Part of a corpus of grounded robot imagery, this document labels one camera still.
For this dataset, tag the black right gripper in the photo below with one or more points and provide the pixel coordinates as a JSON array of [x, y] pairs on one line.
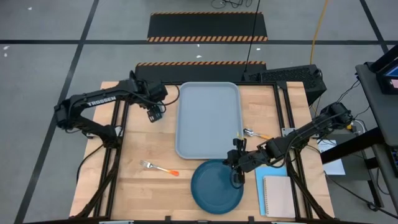
[[250, 158]]

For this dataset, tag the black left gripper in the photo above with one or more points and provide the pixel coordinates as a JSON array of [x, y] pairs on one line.
[[154, 91]]

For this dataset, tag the dark blue plate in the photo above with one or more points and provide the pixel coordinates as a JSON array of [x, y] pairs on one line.
[[213, 189]]

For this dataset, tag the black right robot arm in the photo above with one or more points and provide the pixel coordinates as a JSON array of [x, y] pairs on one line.
[[311, 129]]

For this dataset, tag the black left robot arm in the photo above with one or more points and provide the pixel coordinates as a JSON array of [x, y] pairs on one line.
[[99, 101]]

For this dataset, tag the grey plastic tray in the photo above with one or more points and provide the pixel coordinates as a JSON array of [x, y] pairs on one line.
[[208, 121]]

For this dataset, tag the light blue notebook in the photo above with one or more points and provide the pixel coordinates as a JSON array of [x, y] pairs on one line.
[[259, 186]]

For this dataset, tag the narrow hazard-striped black mat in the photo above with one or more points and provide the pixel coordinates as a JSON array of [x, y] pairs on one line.
[[199, 72]]

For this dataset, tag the tan spiral notebook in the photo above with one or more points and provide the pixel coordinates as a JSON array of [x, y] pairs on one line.
[[280, 197]]

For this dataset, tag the large hazard-striped black mat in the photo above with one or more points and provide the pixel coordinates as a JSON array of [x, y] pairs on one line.
[[206, 26]]

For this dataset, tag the black perforated computer case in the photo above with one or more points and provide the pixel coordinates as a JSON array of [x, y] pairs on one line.
[[289, 79]]

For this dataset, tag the white paper sheet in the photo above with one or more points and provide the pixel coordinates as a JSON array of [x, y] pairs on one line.
[[334, 166]]

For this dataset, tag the black desk crossbar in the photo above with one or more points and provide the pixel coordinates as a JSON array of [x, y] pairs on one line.
[[351, 146]]

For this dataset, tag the dark grey side desk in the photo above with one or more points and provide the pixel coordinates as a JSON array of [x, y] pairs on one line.
[[377, 102]]

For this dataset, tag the black monitor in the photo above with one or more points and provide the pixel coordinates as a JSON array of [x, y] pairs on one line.
[[387, 73]]

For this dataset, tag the black aluminium table frame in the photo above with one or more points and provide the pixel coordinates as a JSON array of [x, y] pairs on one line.
[[122, 124]]

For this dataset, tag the silver metal mounting bracket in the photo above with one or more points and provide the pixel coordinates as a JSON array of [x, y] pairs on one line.
[[287, 132]]

